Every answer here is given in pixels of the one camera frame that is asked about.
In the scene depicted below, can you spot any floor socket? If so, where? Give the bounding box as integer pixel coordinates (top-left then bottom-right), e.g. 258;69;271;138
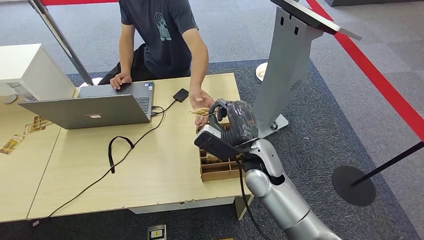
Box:
147;224;168;240

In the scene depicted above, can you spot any grey kiosk stand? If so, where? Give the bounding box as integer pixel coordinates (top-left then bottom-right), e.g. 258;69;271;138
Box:
251;0;363;139

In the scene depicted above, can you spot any grey slanted pole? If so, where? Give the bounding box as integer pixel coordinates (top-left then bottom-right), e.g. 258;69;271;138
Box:
28;0;95;86

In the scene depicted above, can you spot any black stanchion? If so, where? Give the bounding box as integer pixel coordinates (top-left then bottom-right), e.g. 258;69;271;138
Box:
332;141;424;207

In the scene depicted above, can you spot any black cable strap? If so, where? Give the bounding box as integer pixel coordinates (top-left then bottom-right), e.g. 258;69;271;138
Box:
107;135;135;175

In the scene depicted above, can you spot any white cabinet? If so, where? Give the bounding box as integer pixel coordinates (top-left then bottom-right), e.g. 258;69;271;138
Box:
0;43;77;102

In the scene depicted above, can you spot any wooden table leg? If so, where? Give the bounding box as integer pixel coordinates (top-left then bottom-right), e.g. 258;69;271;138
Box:
234;194;255;222

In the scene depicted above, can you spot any long black cable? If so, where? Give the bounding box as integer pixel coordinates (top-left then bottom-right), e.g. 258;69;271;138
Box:
33;105;166;226

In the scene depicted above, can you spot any person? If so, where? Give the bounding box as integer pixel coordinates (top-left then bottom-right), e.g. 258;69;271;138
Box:
98;0;216;128

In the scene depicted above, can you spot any dark plinth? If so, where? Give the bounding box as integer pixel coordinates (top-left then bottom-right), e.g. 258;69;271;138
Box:
323;0;412;8

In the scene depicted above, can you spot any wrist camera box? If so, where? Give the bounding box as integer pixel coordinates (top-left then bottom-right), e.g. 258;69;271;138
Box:
193;124;242;162

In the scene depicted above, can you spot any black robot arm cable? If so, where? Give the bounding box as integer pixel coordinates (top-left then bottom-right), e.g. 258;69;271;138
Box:
235;158;273;240

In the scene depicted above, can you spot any white pole base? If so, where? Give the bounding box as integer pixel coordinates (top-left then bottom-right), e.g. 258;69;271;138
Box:
79;76;103;88

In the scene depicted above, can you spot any yellow hotel card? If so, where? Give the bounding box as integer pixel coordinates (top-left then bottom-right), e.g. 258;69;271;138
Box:
188;107;211;117

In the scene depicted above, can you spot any hotel card in box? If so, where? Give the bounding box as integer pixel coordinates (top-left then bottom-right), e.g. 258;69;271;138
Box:
205;152;223;164

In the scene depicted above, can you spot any grey laptop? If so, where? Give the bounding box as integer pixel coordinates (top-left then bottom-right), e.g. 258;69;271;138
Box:
18;81;156;130

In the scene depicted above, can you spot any single yellow card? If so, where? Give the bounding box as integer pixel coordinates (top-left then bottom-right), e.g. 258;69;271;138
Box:
0;134;26;156

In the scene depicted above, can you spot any person's right hand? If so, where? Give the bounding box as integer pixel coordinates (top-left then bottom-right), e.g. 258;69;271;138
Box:
109;72;133;91

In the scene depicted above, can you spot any wooden card organizer box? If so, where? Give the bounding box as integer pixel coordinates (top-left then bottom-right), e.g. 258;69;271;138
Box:
197;122;247;183

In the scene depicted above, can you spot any small black external drive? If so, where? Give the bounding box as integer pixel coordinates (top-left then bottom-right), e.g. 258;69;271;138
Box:
172;88;190;103

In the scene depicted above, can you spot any person's left hand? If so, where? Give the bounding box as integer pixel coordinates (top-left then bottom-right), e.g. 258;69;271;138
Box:
188;88;216;128

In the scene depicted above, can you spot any dark grey rug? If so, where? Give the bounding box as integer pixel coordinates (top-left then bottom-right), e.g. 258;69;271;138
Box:
0;58;422;240

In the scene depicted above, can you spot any white round base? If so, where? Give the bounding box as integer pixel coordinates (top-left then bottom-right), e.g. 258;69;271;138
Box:
255;61;269;83

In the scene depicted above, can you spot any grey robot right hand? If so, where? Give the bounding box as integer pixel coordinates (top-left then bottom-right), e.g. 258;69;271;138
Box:
207;98;260;147

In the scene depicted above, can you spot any short black drive cable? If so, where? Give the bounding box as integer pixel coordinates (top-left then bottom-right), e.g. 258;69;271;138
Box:
150;99;178;117

